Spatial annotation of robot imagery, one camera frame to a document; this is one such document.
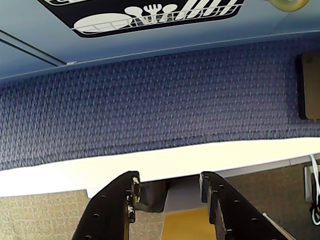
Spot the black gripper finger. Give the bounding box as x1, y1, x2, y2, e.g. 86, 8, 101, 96
198, 171, 291, 240
72, 170, 142, 240

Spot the yellow flat panel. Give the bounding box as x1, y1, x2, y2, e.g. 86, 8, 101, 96
159, 206, 216, 240

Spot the tan fabric panel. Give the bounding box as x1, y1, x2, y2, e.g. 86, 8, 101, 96
0, 188, 89, 240
219, 159, 320, 240

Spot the grey outlet box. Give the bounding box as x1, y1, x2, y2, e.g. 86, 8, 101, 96
303, 165, 320, 203

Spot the tan board with black edge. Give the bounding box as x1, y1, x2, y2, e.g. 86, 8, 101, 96
296, 52, 320, 120

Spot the blue toy kitchen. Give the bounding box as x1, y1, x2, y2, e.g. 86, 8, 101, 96
0, 0, 320, 81

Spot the white cable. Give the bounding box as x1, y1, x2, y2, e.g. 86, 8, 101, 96
308, 154, 320, 226

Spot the curved gold door handle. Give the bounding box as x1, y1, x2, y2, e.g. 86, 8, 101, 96
268, 0, 310, 13

